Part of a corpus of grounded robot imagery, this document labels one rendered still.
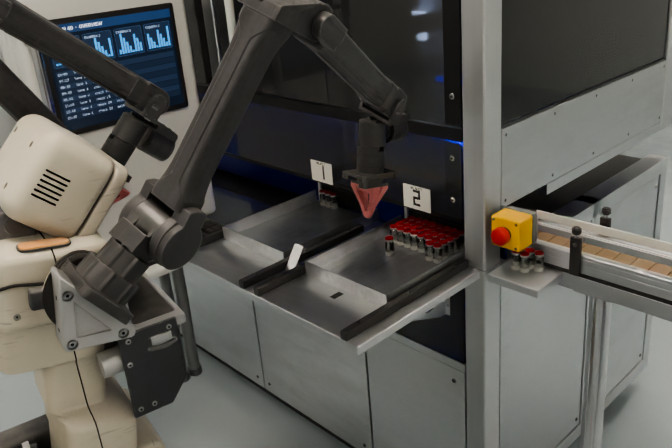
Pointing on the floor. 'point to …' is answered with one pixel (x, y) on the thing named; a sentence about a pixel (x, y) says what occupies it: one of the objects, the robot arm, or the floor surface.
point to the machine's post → (481, 181)
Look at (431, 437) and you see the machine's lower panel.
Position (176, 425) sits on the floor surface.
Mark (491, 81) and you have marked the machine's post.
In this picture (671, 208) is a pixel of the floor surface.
